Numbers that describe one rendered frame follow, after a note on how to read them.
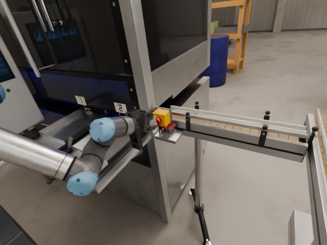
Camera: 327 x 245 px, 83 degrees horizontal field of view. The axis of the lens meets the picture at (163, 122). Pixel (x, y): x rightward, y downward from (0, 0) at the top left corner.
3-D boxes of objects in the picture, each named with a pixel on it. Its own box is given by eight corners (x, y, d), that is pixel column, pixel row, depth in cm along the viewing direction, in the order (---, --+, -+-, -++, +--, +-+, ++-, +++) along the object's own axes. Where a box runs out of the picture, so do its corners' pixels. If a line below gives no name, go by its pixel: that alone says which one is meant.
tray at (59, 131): (84, 111, 137) (82, 106, 136) (109, 116, 125) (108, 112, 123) (40, 135, 113) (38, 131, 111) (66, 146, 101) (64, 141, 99)
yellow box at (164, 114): (160, 118, 100) (159, 106, 97) (172, 120, 97) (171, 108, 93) (153, 125, 95) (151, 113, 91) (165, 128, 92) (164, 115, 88)
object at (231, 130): (162, 132, 109) (159, 109, 101) (173, 119, 120) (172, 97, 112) (302, 165, 77) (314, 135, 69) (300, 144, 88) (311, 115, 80)
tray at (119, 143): (117, 119, 120) (116, 115, 118) (150, 127, 108) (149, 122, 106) (73, 151, 96) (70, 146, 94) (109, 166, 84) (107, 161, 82)
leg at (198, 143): (195, 203, 151) (193, 126, 111) (206, 208, 147) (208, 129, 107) (191, 213, 145) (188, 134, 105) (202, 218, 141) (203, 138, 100)
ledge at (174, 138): (166, 125, 112) (166, 123, 111) (186, 130, 105) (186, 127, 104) (154, 138, 102) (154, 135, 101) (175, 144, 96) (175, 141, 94)
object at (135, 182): (89, 118, 314) (70, 67, 268) (207, 148, 218) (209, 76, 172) (31, 155, 243) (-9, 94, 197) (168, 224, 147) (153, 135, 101)
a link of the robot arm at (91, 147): (73, 167, 61) (86, 146, 57) (83, 146, 71) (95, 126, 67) (95, 176, 64) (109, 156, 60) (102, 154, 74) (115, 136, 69)
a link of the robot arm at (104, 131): (83, 131, 61) (94, 113, 57) (108, 128, 70) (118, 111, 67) (96, 149, 58) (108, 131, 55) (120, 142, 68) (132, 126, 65)
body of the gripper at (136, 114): (154, 112, 79) (136, 113, 68) (152, 131, 80) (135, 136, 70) (139, 109, 82) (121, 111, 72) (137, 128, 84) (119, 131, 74)
